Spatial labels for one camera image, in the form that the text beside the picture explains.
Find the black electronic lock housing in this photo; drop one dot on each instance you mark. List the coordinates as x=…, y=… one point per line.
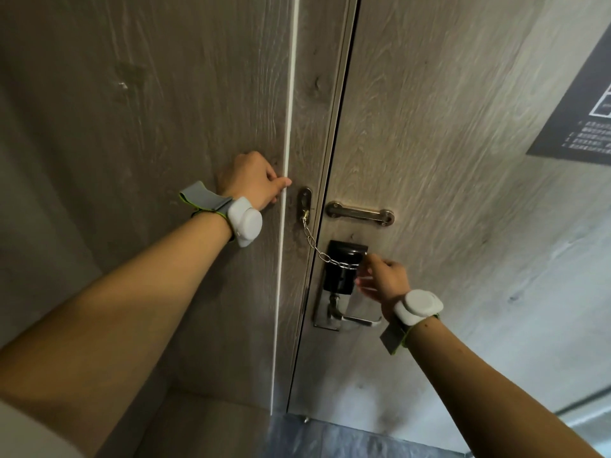
x=340, y=271

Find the person's right forearm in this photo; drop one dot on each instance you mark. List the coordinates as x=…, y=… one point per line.
x=482, y=386

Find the person's left hand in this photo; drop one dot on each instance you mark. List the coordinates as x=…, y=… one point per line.
x=248, y=178

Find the person's right thumb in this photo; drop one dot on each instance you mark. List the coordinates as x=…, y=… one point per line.
x=365, y=288

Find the person's right hand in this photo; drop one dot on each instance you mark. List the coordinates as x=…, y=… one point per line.
x=387, y=283

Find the grey wooden door frame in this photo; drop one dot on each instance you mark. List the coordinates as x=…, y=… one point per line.
x=310, y=114

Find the grey wooden door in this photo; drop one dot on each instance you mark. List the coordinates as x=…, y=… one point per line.
x=439, y=138

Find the white shirt sleeve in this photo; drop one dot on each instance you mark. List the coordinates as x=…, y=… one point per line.
x=28, y=436

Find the silver lock back plate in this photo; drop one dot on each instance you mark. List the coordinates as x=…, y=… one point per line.
x=324, y=315

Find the white trim strip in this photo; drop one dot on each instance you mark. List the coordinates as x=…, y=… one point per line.
x=289, y=114

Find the dark door sign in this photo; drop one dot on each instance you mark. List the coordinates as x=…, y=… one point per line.
x=580, y=119

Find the person's left forearm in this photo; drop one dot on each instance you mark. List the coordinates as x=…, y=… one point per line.
x=119, y=324

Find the person's left thumb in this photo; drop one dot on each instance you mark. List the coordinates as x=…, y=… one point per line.
x=280, y=183

